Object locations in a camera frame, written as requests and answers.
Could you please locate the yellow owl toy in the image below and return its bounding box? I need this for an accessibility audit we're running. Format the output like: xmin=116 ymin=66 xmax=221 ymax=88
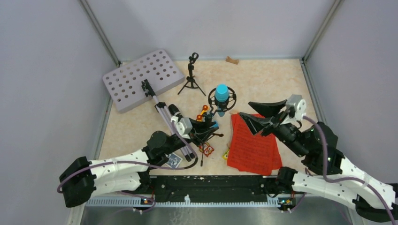
xmin=222 ymin=149 xmax=229 ymax=160

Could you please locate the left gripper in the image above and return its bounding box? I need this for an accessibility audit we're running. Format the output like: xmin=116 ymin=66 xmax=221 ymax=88
xmin=164 ymin=118 xmax=219 ymax=155

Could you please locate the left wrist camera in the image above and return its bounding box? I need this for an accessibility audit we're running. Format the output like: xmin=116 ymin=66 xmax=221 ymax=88
xmin=171 ymin=116 xmax=193 ymax=139

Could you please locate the toy brick car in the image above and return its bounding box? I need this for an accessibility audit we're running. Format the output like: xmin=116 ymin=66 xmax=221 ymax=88
xmin=196 ymin=105 xmax=219 ymax=128

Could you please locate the white music stand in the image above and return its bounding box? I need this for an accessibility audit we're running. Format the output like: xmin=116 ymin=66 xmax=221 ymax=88
xmin=102 ymin=48 xmax=198 ymax=162

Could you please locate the red owl toy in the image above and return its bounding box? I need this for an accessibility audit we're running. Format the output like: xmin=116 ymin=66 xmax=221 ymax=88
xmin=199 ymin=142 xmax=214 ymax=157

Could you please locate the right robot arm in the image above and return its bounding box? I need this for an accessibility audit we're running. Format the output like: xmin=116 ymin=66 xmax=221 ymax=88
xmin=239 ymin=95 xmax=398 ymax=224

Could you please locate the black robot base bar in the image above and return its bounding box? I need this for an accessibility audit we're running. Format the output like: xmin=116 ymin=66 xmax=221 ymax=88
xmin=132 ymin=175 xmax=296 ymax=203

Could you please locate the black microphone tripod stand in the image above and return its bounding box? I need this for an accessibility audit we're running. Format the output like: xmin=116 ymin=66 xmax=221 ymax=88
xmin=177 ymin=52 xmax=206 ymax=96

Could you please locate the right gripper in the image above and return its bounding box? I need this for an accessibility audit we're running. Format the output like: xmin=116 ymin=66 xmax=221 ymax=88
xmin=238 ymin=99 xmax=308 ymax=157

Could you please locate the red sheet music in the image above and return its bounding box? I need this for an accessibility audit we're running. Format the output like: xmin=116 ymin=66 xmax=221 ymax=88
xmin=227 ymin=113 xmax=283 ymax=176

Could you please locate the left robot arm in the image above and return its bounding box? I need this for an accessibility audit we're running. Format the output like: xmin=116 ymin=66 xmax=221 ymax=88
xmin=56 ymin=118 xmax=218 ymax=208

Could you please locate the blue microphone with tripod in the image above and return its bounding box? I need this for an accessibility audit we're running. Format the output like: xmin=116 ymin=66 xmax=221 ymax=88
xmin=191 ymin=83 xmax=237 ymax=167

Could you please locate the wooden wedge block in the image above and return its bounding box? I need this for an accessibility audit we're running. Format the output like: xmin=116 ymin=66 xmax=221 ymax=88
xmin=225 ymin=56 xmax=239 ymax=65

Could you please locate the blue playing card deck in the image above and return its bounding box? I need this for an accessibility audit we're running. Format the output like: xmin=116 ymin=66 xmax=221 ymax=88
xmin=166 ymin=153 xmax=183 ymax=168

